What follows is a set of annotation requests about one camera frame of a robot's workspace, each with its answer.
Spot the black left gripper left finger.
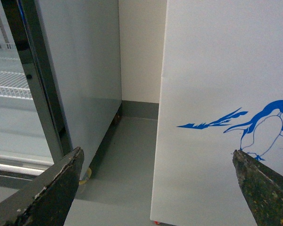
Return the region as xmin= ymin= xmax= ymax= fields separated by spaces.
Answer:
xmin=0 ymin=147 xmax=84 ymax=226

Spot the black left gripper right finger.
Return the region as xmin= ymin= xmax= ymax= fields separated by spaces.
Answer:
xmin=233 ymin=150 xmax=283 ymax=226

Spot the tall glass-door display fridge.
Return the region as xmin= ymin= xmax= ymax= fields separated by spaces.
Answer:
xmin=0 ymin=0 xmax=122 ymax=184

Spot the white chest freezer with penguin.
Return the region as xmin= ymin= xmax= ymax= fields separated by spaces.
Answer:
xmin=150 ymin=0 xmax=283 ymax=226

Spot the white wire fridge shelf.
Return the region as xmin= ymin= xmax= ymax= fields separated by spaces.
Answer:
xmin=0 ymin=45 xmax=33 ymax=100

